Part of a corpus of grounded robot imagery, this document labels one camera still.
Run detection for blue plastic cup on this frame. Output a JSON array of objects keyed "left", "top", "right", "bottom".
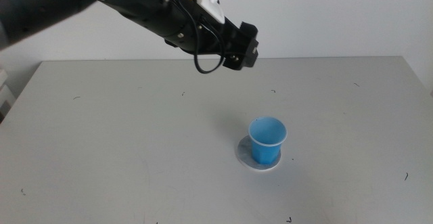
[{"left": 248, "top": 116, "right": 288, "bottom": 166}]

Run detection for grey round cup mat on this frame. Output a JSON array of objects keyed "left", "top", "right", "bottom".
[{"left": 236, "top": 135, "right": 282, "bottom": 173}]

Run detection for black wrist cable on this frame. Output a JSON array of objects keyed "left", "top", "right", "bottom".
[{"left": 168, "top": 0, "right": 226, "bottom": 75}]

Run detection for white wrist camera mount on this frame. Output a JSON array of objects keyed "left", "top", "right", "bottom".
[{"left": 180, "top": 0, "right": 279, "bottom": 25}]

